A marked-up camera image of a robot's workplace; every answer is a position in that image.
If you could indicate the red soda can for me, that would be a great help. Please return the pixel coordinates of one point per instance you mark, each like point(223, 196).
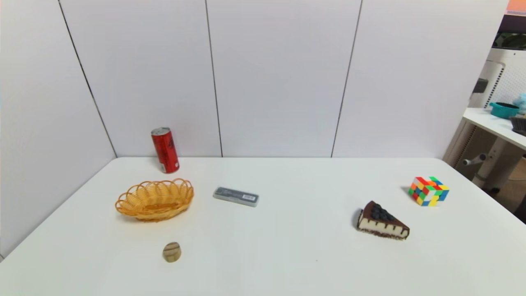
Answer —
point(165, 150)

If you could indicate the yellow woven basket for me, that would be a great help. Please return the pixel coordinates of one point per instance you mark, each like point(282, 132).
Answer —
point(152, 214)

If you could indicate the dark woven basket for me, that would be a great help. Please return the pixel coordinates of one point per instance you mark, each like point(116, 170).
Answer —
point(520, 125)

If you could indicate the grey pencil case box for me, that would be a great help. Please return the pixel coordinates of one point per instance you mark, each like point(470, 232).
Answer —
point(236, 196)

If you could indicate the small round wooden block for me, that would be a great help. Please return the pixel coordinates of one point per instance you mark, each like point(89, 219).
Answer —
point(171, 252)

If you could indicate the chocolate blueberry cake slice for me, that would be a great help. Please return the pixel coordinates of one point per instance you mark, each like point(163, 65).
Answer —
point(382, 227)

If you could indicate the colourful puzzle cube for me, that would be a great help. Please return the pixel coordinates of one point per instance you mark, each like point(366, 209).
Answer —
point(429, 191)

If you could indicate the white side table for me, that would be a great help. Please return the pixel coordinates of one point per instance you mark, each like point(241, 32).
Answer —
point(489, 121)

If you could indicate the teal bowl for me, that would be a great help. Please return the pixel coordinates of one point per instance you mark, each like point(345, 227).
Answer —
point(503, 111)

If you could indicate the white pegboard cart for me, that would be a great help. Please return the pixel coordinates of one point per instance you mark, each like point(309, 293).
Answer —
point(509, 78)

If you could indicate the light blue plush toy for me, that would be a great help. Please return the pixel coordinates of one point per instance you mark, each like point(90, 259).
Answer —
point(522, 103)

